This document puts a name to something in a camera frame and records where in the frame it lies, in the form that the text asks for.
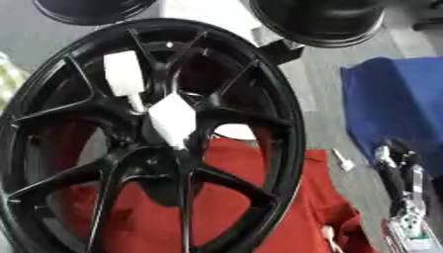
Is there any black spoked wheel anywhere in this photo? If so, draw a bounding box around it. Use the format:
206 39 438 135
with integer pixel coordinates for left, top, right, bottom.
0 18 309 253

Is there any blue cloth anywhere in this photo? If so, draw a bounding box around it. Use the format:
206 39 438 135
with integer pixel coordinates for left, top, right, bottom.
339 55 443 176

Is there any black stand block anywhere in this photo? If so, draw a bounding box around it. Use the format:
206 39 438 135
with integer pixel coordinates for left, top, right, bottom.
257 37 307 66

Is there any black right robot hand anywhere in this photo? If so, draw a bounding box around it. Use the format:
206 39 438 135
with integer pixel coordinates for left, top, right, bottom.
372 137 429 216

